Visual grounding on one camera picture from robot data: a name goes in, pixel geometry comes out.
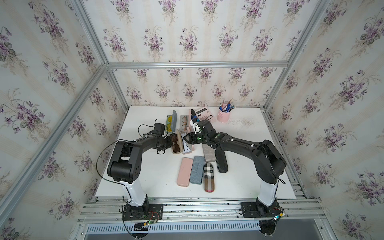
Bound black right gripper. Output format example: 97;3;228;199
181;131;210;146

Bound beige glasses case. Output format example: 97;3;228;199
170;131;183;155

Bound grey glasses case red glasses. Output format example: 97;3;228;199
202;145;216;163

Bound pink case white glasses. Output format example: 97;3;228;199
181;133;195;155

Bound black tan glasses case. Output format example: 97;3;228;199
215;149;229;174

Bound plaid glasses case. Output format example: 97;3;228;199
203;163;215;193

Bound teal glasses case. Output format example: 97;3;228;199
190;156;205;185

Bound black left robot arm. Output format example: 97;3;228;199
107;135;173;207

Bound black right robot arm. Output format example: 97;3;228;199
183;121;287;208

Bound pink grey case back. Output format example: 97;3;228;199
180;109;193;133

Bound grey case yellow lining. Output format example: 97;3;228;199
166;110;178;133

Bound brown sunglasses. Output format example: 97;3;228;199
171;133;181;154

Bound blue stapler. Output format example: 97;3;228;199
190;109;200;124

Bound pink calculator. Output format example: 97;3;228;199
196;107;217;123

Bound white black sunglasses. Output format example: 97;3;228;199
183;142;191;154

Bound pink pen cup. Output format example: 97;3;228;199
217;111;231;123

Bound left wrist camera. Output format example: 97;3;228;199
151;123;166;137

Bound brown frame glasses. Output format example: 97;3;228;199
181;116;188;132

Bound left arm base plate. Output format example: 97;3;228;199
122;204;164;221

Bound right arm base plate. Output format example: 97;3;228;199
238;202;284;221

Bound aluminium rail frame front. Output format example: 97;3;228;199
70;198;337;240

